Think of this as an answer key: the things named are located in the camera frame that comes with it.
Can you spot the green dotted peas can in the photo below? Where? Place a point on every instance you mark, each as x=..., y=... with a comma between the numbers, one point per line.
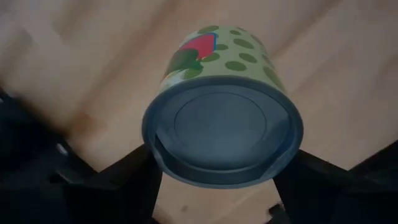
x=222, y=124

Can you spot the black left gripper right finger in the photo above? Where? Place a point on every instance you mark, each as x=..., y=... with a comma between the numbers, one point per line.
x=317, y=193

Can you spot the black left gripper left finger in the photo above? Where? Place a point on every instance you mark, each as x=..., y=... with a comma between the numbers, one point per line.
x=124, y=193

